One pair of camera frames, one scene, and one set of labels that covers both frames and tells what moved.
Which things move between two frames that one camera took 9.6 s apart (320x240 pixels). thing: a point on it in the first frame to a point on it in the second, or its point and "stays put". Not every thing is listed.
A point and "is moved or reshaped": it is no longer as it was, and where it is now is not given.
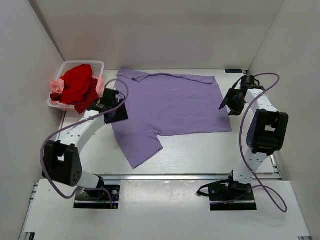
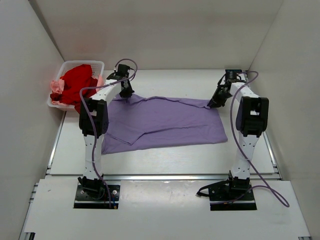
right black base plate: x=229 y=192 stays put
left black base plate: x=97 y=199 stays put
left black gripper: x=117 y=111 to x=126 y=92
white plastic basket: x=97 y=67 stays put
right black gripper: x=231 y=100 to x=219 y=97
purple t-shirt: x=162 y=105 is moved or reshaped
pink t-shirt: x=57 y=86 stays put
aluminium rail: x=275 y=175 stays put
